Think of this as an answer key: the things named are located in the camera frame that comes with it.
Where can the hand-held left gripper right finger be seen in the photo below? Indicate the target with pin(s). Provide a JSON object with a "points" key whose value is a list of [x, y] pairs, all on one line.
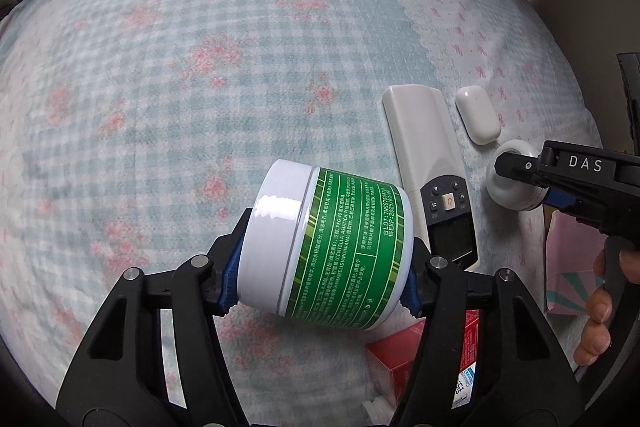
{"points": [[413, 295]]}

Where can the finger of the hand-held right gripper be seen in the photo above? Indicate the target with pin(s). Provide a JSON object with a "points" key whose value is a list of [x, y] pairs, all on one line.
{"points": [[575, 164], [562, 201]]}

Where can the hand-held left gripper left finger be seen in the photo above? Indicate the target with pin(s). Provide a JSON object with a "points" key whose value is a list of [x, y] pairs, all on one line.
{"points": [[229, 278]]}

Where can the white round container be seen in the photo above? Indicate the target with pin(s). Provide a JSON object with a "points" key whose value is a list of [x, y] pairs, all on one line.
{"points": [[505, 192]]}

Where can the white jar with green label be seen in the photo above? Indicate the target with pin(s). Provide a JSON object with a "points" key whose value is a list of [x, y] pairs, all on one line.
{"points": [[320, 244]]}

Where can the person's right hand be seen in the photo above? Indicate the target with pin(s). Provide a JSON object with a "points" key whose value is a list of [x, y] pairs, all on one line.
{"points": [[597, 304]]}

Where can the red cardboard box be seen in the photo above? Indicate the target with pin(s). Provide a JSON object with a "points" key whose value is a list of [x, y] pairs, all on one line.
{"points": [[400, 357]]}

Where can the pink cardboard box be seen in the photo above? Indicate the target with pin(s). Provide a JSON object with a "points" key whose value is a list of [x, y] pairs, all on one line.
{"points": [[570, 267]]}

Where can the white oval case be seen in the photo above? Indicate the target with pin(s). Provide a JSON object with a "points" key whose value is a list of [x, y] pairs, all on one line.
{"points": [[477, 114]]}

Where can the white remote control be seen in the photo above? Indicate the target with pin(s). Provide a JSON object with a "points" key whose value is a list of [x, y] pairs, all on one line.
{"points": [[417, 142]]}

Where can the brown cardboard box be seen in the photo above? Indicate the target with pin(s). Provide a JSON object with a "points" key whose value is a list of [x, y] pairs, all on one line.
{"points": [[590, 12]]}

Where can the pale bow-print cloth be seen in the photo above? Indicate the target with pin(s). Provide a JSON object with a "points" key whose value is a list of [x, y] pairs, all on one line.
{"points": [[475, 22]]}

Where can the checked floral bed cover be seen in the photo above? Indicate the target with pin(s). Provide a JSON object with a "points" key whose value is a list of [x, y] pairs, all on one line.
{"points": [[150, 107]]}

